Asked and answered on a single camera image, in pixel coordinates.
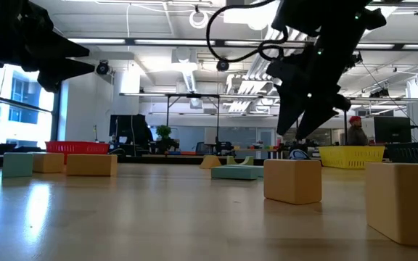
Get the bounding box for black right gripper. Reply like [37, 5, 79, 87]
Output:
[266, 34, 362, 141]

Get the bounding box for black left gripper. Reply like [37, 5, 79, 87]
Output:
[0, 0, 96, 92]

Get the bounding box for orange cube block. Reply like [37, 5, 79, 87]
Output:
[365, 162, 418, 249]
[263, 158, 323, 206]

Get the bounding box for teal long block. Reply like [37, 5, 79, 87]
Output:
[226, 164, 264, 178]

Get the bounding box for green arch block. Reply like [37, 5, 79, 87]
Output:
[226, 155, 255, 167]

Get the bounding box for teal rectangular block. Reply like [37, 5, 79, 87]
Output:
[210, 165, 259, 181]

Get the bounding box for orange rectangular block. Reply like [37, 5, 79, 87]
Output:
[31, 152, 65, 174]
[65, 154, 118, 178]

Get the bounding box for teal cube block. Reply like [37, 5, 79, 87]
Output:
[1, 152, 34, 178]

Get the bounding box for black round ceiling spotlight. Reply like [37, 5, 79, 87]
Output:
[216, 57, 230, 73]
[95, 60, 110, 76]

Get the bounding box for blue rounded object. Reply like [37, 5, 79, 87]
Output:
[288, 148, 311, 160]

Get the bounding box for row of colourful toys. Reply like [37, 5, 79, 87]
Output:
[232, 144, 279, 152]

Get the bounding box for person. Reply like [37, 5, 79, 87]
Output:
[346, 115, 369, 146]

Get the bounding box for large window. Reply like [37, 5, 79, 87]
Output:
[0, 63, 56, 149]

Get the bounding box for yellow plastic basket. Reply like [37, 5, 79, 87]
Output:
[319, 145, 386, 170]

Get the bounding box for red plastic basket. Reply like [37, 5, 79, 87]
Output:
[44, 141, 110, 157]

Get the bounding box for black computer monitor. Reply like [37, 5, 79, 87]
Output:
[109, 114, 147, 146]
[373, 115, 412, 144]

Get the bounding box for orange wedge block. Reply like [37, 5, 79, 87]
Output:
[199, 154, 223, 170]

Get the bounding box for dark plastic basket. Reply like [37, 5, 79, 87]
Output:
[386, 141, 418, 164]

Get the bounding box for green potted plant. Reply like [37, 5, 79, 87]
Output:
[156, 125, 173, 153]

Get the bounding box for black metal frame stand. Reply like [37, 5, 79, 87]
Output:
[343, 108, 349, 146]
[165, 93, 221, 153]

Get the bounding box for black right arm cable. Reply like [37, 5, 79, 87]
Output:
[205, 0, 290, 63]

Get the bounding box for white coiled cable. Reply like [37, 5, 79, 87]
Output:
[189, 9, 209, 30]

